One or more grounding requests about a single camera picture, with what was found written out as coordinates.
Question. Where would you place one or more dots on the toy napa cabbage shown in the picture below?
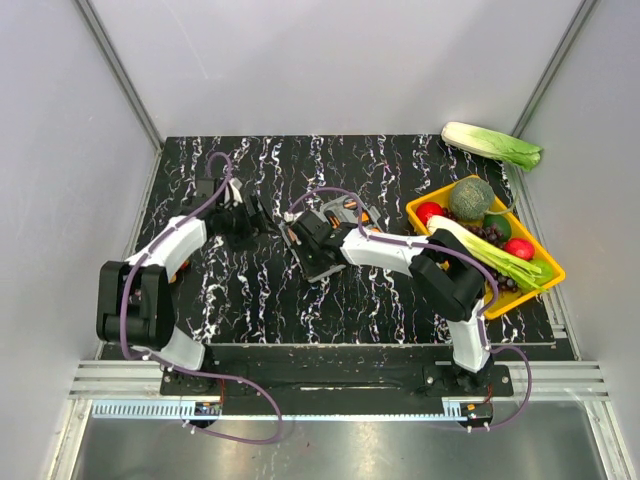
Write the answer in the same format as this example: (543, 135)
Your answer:
(492, 144)

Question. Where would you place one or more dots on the yellow plastic bin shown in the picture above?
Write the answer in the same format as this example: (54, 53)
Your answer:
(498, 302)

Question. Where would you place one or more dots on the grey plastic tool case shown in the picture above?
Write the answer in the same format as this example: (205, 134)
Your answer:
(333, 207)

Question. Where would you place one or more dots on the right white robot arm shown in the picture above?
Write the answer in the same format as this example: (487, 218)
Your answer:
(442, 270)

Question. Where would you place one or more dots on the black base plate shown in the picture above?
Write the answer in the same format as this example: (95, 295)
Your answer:
(424, 369)

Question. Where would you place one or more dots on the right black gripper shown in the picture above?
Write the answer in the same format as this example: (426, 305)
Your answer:
(311, 271)

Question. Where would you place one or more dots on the toy purple grapes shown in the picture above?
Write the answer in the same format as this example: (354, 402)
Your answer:
(505, 283)

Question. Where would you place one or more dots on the orange tape measure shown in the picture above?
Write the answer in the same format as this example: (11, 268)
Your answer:
(349, 212)

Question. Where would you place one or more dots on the toy red apple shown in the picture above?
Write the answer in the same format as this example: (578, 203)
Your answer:
(520, 248)

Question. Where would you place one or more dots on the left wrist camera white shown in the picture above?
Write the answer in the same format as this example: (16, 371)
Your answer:
(233, 193)

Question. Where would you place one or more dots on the toy red tomato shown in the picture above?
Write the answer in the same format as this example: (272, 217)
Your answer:
(426, 210)

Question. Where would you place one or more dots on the toy cantaloupe melon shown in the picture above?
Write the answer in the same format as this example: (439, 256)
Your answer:
(470, 199)

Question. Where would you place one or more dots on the toy green avocado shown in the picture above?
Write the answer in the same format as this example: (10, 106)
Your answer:
(499, 226)

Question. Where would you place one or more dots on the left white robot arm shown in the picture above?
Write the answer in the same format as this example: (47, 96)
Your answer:
(135, 307)

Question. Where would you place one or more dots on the toy green leafy vegetable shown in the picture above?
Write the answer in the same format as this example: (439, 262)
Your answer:
(526, 274)

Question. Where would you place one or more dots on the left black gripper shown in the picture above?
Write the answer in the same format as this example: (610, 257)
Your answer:
(260, 222)

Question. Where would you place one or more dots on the toy lychee bunch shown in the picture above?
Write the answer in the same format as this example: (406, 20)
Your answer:
(179, 271)

